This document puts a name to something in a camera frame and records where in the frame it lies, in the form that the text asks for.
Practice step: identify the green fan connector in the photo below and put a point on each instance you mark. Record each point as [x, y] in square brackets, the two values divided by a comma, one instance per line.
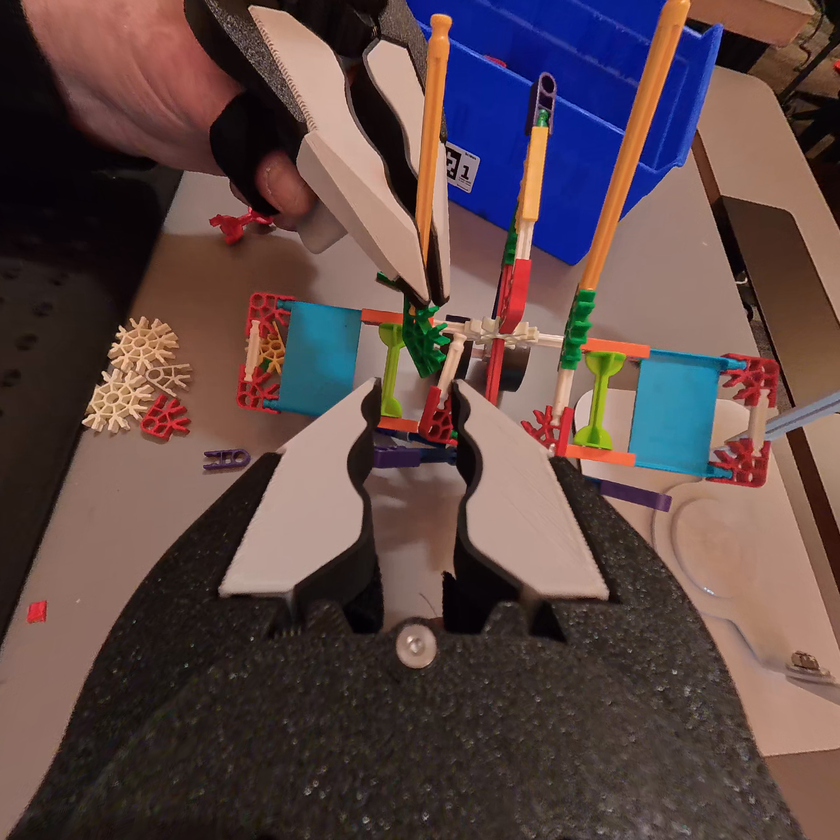
[423, 341]

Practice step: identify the person's left hand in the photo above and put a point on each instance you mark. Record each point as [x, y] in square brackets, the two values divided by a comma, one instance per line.
[131, 72]

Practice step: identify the red bow-shaped connector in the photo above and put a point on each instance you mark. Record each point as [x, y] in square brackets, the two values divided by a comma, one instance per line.
[231, 226]

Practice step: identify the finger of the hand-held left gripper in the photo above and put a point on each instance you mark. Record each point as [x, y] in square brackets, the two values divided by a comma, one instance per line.
[341, 164]
[394, 79]

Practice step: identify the black perforated pad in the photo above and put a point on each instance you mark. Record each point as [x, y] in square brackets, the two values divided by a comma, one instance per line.
[39, 328]

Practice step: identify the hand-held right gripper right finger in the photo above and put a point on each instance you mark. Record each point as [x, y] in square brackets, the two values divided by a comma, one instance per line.
[531, 525]

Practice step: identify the small red piece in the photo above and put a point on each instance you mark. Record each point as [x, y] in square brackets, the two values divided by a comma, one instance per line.
[37, 611]

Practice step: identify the colourful construction toy plane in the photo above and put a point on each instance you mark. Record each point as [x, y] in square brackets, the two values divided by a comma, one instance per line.
[321, 354]

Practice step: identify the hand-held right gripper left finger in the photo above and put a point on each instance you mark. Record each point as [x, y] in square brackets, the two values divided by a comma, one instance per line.
[308, 518]

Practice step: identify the person's left forearm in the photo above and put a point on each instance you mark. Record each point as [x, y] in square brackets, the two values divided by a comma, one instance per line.
[26, 98]

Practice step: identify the yellow plastic rod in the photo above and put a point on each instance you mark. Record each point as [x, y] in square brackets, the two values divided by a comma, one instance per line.
[630, 144]
[434, 131]

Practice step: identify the red fan connector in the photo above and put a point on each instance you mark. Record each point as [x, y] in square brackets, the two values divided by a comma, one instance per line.
[165, 418]

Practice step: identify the white snowflake connector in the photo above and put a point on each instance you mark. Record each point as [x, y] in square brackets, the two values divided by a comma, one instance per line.
[118, 400]
[143, 344]

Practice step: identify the wooden and white book stand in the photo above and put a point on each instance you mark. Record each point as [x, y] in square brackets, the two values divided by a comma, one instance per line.
[722, 558]

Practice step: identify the blue plastic bin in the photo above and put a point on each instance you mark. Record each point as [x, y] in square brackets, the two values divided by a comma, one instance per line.
[590, 98]

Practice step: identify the pale grey snowflake connector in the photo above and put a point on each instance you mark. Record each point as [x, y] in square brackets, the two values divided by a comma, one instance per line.
[172, 377]

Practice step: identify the purple plastic clip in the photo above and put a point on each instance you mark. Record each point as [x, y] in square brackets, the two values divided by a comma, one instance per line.
[226, 459]

